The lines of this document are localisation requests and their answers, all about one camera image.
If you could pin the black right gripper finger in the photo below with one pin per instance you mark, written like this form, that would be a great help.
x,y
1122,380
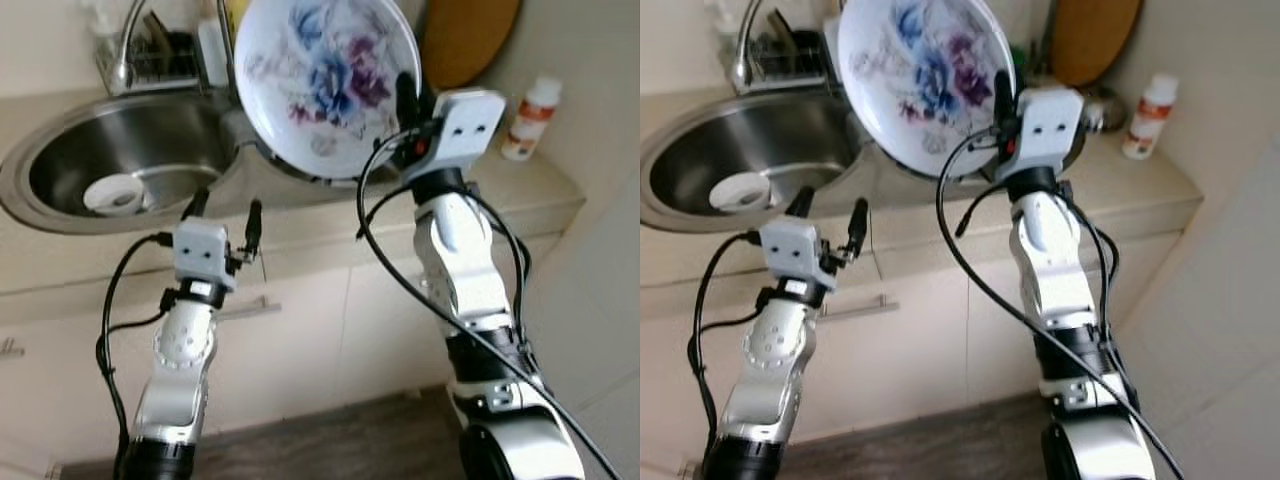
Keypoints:
x,y
1004,100
408,100

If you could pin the small plain white bowl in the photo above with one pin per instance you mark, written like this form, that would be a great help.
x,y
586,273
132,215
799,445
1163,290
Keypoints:
x,y
105,192
730,190

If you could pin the white floral plate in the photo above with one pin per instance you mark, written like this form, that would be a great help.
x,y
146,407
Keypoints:
x,y
920,90
320,90

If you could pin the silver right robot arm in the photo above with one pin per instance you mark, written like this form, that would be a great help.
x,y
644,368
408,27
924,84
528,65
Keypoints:
x,y
455,260
1050,260

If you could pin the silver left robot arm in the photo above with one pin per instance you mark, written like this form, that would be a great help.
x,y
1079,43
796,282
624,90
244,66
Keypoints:
x,y
775,350
185,350

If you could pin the beige kitchen cabinet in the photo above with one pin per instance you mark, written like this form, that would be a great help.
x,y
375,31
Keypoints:
x,y
950,340
330,330

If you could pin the green plastic bowl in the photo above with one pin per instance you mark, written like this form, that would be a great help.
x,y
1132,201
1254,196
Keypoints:
x,y
1020,58

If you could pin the stainless steel double sink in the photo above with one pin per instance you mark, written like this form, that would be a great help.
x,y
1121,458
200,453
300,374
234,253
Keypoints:
x,y
150,140
760,140

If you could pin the grey dish cloth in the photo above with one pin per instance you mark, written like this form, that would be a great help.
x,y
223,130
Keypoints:
x,y
240,130

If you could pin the round wooden cutting board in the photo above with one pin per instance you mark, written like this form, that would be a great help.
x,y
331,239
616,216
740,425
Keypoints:
x,y
470,40
1095,40

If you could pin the shiny steel bowl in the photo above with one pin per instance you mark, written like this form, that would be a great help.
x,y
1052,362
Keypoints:
x,y
1105,110

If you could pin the white bottle orange label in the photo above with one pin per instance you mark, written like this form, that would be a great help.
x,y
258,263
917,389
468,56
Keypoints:
x,y
530,120
1150,115

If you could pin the white plastic bottle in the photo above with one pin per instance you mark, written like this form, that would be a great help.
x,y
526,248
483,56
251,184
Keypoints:
x,y
212,55
832,50

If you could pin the steel faucet with flexible head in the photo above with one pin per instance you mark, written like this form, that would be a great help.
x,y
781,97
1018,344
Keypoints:
x,y
745,60
125,60

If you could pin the white soap pump bottle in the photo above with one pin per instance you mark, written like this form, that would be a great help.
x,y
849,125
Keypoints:
x,y
102,15

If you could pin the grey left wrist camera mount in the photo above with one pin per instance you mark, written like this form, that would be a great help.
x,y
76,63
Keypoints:
x,y
792,250
203,252

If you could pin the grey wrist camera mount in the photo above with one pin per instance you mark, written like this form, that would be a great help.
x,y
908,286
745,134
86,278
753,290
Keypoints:
x,y
203,252
468,128
792,250
1050,130

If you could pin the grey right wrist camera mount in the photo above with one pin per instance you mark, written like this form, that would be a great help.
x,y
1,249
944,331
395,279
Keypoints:
x,y
468,128
1050,130

